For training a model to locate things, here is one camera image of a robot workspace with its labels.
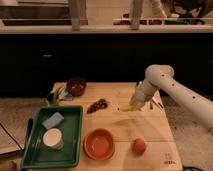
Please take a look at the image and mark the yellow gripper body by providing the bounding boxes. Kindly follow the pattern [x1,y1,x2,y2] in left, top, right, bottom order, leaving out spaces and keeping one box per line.
[130,94,146,110]

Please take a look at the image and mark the wooden post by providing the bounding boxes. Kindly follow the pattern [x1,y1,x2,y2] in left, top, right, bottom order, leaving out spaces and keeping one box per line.
[130,0,143,30]
[68,0,88,31]

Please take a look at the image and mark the green plastic tray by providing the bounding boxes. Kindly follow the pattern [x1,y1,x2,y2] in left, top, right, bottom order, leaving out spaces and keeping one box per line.
[21,106,83,169]

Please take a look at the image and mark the blue sponge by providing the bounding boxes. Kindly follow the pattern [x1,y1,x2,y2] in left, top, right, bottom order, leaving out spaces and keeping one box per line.
[42,112,64,129]

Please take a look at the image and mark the orange red bowl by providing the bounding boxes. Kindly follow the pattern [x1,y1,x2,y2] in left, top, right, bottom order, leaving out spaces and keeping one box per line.
[83,128,115,161]

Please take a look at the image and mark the dark red grapes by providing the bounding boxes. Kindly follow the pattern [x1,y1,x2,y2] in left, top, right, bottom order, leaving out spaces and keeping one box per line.
[87,99,108,114]

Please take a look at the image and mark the white cup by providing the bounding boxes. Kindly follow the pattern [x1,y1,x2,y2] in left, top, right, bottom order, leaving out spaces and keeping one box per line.
[43,128,63,150]

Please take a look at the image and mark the yellow banana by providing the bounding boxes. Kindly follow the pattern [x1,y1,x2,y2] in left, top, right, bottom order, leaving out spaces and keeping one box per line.
[120,105,135,112]

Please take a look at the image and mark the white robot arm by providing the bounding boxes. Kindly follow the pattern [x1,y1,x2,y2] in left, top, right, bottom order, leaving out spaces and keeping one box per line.
[130,65,213,136]

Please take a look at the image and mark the left wooden post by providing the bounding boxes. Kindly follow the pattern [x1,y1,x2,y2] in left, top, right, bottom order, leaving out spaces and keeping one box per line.
[68,0,88,31]

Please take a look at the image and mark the orange fruit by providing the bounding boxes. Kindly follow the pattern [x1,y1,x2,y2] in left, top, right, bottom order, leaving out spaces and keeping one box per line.
[132,138,146,155]

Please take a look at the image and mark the dark maroon bowl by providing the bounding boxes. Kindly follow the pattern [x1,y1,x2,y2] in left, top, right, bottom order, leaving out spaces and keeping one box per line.
[66,77,87,97]

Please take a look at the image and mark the green and white vegetables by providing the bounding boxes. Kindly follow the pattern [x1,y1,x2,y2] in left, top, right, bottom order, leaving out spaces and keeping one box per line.
[46,86,73,106]

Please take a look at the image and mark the right wooden post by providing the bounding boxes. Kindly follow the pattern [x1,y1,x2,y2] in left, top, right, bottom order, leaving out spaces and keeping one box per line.
[130,0,143,30]

